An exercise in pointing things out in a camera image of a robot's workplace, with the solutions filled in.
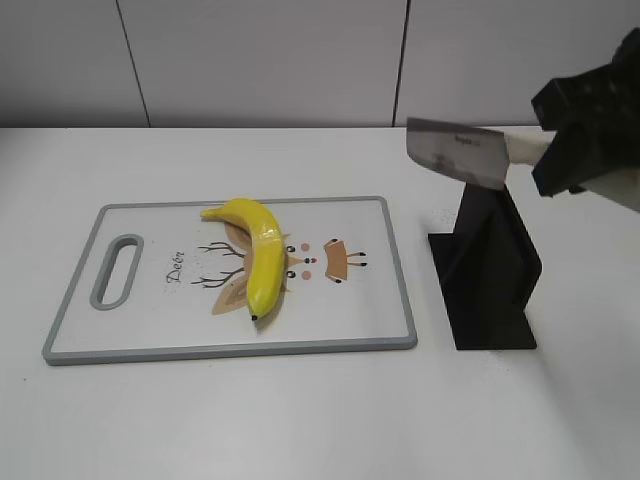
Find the white grey-rimmed cutting board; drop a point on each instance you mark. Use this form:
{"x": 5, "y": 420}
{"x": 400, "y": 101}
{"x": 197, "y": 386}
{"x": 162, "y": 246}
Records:
{"x": 155, "y": 282}

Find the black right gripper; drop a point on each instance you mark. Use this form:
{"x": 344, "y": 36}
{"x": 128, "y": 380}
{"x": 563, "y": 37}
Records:
{"x": 595, "y": 120}

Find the black knife stand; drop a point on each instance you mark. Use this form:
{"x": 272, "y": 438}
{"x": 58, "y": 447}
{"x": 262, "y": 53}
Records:
{"x": 488, "y": 268}

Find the yellow plastic banana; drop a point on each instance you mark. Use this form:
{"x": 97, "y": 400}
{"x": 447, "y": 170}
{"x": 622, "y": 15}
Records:
{"x": 268, "y": 250}

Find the white-handled cleaver knife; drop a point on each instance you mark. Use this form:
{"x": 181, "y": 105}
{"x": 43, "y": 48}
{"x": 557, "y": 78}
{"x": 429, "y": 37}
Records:
{"x": 474, "y": 155}

